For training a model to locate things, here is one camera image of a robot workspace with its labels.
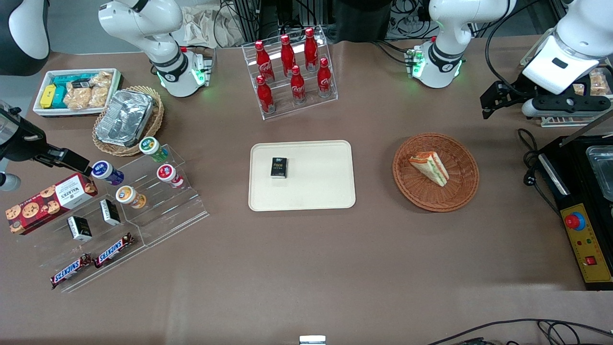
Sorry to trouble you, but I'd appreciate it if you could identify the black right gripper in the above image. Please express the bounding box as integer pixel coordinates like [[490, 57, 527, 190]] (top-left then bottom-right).
[[0, 109, 92, 176]]

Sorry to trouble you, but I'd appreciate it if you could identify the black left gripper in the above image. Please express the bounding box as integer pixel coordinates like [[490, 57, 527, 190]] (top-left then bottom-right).
[[481, 81, 539, 120]]

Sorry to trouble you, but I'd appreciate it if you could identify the triangular sandwich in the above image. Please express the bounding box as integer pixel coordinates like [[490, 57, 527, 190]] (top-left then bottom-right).
[[409, 151, 450, 187]]

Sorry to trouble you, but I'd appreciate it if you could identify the white arm base connector block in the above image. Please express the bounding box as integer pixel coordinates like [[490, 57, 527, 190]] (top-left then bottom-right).
[[192, 51, 215, 88], [405, 47, 427, 79]]

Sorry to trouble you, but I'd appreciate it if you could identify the aluminium foil tray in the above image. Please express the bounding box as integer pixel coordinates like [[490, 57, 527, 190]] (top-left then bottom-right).
[[95, 90, 154, 147]]

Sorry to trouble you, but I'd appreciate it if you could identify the light oval wicker basket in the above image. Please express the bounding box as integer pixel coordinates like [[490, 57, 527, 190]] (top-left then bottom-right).
[[92, 85, 165, 157]]

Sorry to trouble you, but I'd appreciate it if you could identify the brown round wicker basket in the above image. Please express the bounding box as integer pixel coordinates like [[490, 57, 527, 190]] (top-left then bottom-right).
[[392, 133, 480, 212]]

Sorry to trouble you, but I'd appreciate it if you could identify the steel machine tray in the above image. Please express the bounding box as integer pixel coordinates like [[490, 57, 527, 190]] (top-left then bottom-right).
[[585, 145, 613, 202]]

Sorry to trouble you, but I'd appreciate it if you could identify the cream plastic tray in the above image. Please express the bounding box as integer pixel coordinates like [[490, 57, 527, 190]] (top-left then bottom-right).
[[249, 140, 356, 212]]

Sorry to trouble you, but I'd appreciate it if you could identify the blue lid snack cup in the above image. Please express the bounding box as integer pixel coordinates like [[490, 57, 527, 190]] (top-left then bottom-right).
[[91, 161, 125, 186]]

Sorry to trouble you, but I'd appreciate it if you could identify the red Walkers cookie box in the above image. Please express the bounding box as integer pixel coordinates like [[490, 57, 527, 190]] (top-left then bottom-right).
[[5, 172, 98, 236]]

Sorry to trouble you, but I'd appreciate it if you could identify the white plastic bin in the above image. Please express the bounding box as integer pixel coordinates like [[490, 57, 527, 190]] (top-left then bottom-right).
[[32, 68, 123, 118]]

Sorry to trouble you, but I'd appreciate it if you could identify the clear bag of crackers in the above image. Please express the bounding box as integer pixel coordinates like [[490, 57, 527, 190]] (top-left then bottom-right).
[[64, 80, 92, 110], [89, 71, 114, 108]]

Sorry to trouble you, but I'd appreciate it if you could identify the small black white box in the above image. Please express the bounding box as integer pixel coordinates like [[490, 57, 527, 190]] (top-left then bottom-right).
[[99, 199, 122, 226], [67, 216, 93, 242]]

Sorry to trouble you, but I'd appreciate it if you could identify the orange snack cup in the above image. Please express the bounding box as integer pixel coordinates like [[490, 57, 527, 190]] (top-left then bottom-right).
[[115, 185, 147, 209]]

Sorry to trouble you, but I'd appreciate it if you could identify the green lid snack cup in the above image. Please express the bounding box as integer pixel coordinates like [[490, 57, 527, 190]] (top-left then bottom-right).
[[139, 137, 170, 163]]

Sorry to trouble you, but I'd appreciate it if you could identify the clear acrylic stepped stand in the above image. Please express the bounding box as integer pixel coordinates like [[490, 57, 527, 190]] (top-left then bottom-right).
[[34, 180, 147, 293], [108, 143, 210, 248]]

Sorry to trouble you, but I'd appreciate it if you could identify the Snickers chocolate bar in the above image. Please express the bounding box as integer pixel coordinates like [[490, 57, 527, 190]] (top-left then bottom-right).
[[50, 253, 93, 290], [93, 232, 135, 269]]

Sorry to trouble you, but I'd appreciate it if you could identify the red lid snack cup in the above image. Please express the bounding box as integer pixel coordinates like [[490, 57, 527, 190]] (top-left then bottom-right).
[[157, 164, 184, 189]]

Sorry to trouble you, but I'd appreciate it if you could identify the clear packet of biscuits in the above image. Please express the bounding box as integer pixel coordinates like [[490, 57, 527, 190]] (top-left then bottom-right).
[[572, 69, 613, 96]]

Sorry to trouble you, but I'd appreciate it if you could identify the black sealing machine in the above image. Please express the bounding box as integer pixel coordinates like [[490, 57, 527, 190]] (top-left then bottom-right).
[[537, 111, 613, 291]]

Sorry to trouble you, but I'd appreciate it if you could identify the red cola bottle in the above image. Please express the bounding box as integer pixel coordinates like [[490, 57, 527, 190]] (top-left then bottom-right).
[[290, 65, 307, 104], [254, 40, 275, 82], [317, 57, 333, 98], [280, 34, 296, 77], [304, 27, 319, 71], [255, 75, 276, 115]]

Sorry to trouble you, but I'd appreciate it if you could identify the yellow control panel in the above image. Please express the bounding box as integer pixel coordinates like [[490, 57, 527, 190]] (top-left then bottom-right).
[[559, 203, 613, 284]]

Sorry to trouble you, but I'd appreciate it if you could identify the crumpled beige paper bag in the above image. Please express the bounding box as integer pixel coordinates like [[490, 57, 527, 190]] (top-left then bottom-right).
[[181, 4, 246, 49]]

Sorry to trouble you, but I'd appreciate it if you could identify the clear acrylic bottle rack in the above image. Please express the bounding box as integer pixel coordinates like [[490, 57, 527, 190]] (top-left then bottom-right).
[[242, 26, 339, 121]]

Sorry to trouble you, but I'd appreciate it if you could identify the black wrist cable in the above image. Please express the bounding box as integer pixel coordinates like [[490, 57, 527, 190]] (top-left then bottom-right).
[[484, 22, 557, 97]]

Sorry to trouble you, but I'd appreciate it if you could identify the white wire rack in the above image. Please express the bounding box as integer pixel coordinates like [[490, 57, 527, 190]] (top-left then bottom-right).
[[520, 28, 613, 128]]

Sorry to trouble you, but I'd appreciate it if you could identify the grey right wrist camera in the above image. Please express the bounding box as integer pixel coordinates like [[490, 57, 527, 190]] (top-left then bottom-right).
[[0, 172, 23, 193]]

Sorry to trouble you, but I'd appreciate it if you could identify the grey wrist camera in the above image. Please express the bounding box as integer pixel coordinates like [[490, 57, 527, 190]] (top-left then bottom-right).
[[0, 172, 23, 193], [521, 92, 613, 119]]

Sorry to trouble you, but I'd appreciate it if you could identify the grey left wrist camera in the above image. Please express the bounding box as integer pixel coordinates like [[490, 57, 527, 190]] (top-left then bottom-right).
[[521, 92, 613, 119]]

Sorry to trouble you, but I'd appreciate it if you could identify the black power cable with plug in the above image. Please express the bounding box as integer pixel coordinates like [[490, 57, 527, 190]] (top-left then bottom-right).
[[517, 128, 562, 214]]

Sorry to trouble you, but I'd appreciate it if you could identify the black floor cable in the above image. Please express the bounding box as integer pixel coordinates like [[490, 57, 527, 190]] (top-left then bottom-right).
[[426, 318, 613, 345]]

